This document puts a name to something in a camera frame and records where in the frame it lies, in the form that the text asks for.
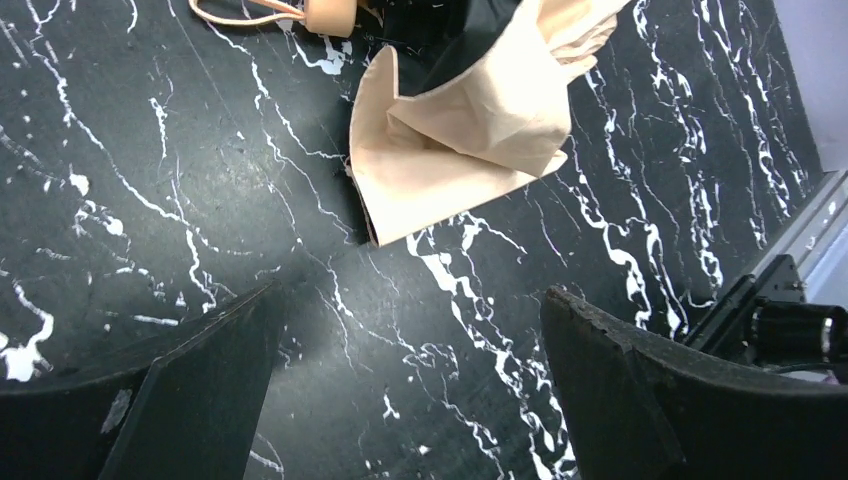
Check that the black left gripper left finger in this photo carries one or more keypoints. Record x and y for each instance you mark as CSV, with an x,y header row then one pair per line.
x,y
184,404

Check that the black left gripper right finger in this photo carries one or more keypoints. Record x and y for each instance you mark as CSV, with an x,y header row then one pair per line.
x,y
640,406

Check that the aluminium frame rail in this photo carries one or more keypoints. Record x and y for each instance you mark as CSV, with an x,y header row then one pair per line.
x,y
816,238

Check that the beige and black folding umbrella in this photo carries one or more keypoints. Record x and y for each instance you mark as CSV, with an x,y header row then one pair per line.
x,y
465,101

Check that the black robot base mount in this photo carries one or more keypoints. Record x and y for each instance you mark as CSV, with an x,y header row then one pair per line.
x,y
765,321

